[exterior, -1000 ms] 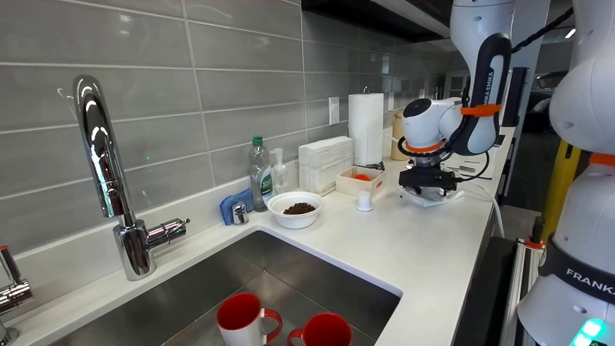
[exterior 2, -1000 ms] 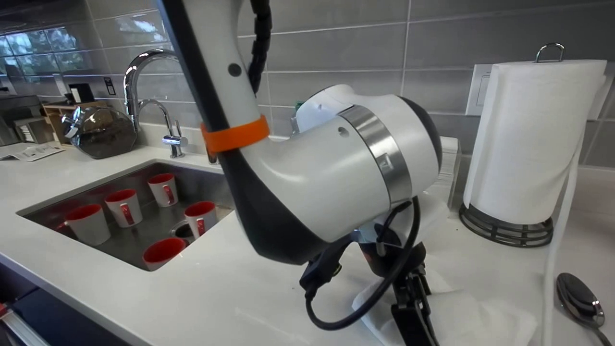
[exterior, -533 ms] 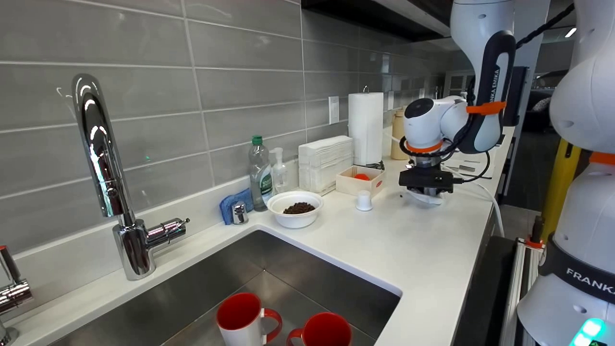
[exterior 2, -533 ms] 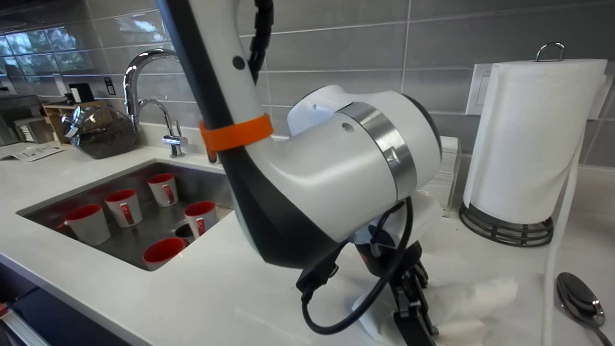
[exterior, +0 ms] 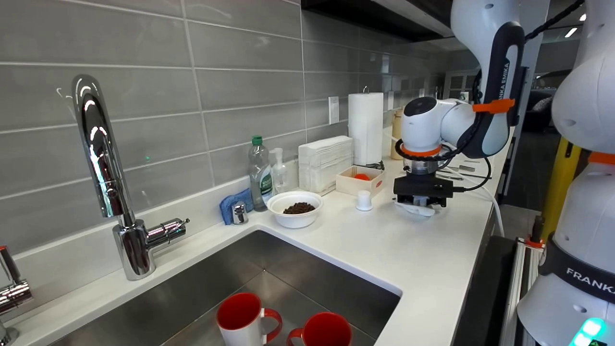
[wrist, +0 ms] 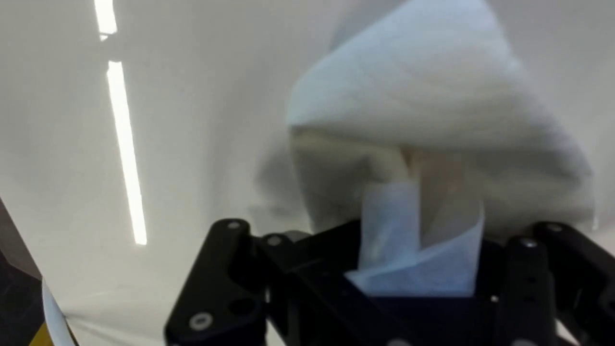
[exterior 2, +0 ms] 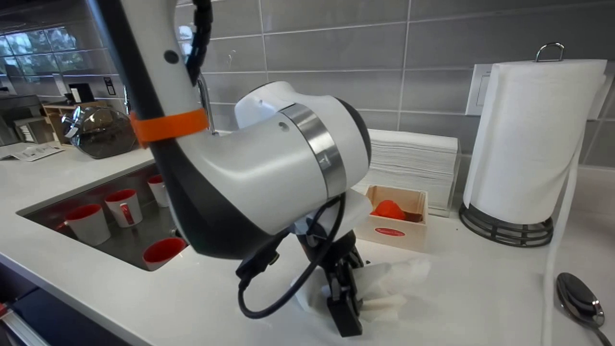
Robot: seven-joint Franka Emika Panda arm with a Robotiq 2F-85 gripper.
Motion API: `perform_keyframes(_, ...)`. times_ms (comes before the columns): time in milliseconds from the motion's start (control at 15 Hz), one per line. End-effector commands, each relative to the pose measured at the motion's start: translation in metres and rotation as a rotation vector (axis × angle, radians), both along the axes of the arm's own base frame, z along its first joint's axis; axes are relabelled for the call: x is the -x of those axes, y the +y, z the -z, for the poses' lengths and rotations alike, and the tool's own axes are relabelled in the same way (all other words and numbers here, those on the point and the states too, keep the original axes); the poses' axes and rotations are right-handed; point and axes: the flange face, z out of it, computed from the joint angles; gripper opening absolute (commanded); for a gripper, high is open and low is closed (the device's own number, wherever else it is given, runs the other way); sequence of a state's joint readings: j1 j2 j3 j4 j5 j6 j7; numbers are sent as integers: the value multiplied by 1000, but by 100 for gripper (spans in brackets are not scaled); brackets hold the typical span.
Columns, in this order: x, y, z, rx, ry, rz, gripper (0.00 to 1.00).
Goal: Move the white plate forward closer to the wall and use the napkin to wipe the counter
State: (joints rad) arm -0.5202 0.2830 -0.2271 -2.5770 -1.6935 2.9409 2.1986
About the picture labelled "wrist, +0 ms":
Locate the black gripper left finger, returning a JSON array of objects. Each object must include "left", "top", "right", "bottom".
[{"left": 161, "top": 218, "right": 400, "bottom": 346}]

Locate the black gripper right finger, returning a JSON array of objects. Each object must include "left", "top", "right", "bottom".
[{"left": 477, "top": 220, "right": 615, "bottom": 346}]

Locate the white paper napkin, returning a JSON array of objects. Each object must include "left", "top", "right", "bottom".
[{"left": 256, "top": 0, "right": 598, "bottom": 300}]

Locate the yellow post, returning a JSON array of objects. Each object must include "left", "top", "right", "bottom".
[{"left": 25, "top": 322, "right": 54, "bottom": 346}]

